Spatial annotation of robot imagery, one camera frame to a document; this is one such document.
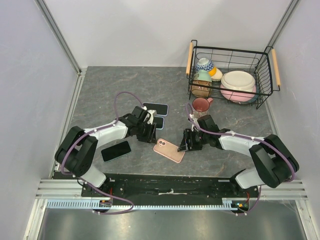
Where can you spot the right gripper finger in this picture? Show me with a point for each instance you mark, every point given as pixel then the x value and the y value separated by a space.
pixel 192 147
pixel 184 145

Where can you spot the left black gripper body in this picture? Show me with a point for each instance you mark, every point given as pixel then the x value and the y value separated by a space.
pixel 143 129

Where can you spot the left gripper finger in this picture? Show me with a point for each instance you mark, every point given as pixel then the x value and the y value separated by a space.
pixel 147 138
pixel 152 134

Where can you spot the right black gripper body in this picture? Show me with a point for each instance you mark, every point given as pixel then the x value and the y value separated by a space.
pixel 197 137

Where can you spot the light blue phone case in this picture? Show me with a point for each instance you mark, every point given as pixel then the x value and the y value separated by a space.
pixel 161 122

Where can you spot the white-edged black phone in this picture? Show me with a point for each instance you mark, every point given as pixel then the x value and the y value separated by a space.
pixel 159 123

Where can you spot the pink phone case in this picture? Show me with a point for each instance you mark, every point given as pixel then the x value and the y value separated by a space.
pixel 168 150

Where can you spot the lavender phone case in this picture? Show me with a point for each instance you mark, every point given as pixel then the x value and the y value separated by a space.
pixel 160 105

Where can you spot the teal-edged black phone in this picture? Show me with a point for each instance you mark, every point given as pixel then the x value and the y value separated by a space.
pixel 116 151

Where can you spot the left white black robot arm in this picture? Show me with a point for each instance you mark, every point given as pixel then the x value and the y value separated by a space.
pixel 76 152

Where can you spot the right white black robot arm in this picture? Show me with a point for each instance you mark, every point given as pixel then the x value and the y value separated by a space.
pixel 273 162

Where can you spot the pink speckled mug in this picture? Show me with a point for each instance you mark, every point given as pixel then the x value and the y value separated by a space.
pixel 200 106

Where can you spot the green brown bowl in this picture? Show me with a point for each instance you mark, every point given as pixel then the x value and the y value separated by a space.
pixel 201 84

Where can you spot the pink bowl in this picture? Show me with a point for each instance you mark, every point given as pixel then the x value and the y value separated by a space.
pixel 239 97

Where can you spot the yellow white bowl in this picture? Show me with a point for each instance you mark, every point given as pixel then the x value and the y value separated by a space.
pixel 217 76

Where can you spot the cream plate stack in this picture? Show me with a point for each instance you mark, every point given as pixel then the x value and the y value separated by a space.
pixel 238 80

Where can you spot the blue patterned bowl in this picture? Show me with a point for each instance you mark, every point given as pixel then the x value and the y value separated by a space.
pixel 206 65

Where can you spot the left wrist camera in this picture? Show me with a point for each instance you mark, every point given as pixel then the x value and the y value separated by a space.
pixel 141 115

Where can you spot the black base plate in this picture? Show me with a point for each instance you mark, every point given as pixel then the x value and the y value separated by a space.
pixel 165 189

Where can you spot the black wire dish basket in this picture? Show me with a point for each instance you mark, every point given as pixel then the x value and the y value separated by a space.
pixel 262 65

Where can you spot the light blue cable duct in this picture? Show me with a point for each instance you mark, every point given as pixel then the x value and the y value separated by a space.
pixel 91 204

